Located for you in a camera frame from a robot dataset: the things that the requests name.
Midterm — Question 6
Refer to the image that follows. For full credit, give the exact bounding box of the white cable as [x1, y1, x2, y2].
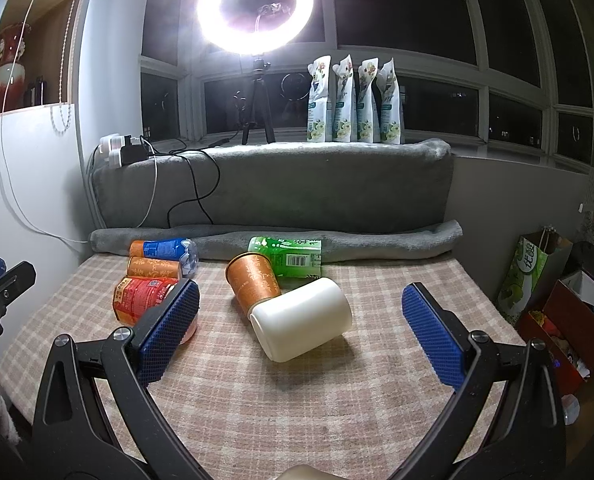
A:
[0, 0, 91, 245]

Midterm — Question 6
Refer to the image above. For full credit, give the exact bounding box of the grey backrest cushion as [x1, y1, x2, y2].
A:
[92, 139, 454, 234]

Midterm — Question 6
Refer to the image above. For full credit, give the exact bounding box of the white power strip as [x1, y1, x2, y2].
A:
[98, 133, 124, 169]

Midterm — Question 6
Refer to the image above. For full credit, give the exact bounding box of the green paper bag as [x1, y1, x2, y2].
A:
[495, 226, 573, 325]

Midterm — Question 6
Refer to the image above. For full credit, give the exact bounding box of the black cable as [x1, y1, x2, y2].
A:
[140, 129, 243, 229]

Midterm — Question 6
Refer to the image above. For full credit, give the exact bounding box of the black tripod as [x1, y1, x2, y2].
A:
[241, 54, 276, 145]

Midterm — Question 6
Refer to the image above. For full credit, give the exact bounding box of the red instant noodle cup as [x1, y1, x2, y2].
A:
[112, 276, 178, 326]

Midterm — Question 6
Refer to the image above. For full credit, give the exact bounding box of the black power adapter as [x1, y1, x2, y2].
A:
[119, 136, 152, 167]

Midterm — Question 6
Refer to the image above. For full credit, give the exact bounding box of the red white vase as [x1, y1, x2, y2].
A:
[0, 23, 31, 114]

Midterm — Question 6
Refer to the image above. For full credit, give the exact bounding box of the green drink can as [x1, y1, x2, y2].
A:
[248, 236, 322, 278]

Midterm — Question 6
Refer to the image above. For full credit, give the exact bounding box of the plaid pink bed cover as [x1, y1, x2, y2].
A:
[0, 255, 522, 479]

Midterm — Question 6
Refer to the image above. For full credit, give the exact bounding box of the wooden wall shelf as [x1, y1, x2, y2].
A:
[0, 0, 82, 110]

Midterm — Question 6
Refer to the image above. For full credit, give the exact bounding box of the red cardboard box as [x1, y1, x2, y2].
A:
[515, 271, 594, 396]

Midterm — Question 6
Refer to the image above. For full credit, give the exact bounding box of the ring light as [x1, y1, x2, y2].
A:
[195, 0, 314, 55]

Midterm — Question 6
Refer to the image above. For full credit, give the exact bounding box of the orange patterned paper cup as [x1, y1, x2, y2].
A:
[126, 257, 182, 280]

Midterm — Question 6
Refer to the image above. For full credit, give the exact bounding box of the blue orange plastic bottle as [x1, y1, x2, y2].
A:
[129, 238, 199, 278]

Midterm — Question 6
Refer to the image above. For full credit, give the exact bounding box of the white plastic cup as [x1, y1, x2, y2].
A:
[248, 278, 352, 363]

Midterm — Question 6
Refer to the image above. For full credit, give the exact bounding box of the grey rolled blanket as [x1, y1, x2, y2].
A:
[90, 220, 463, 263]

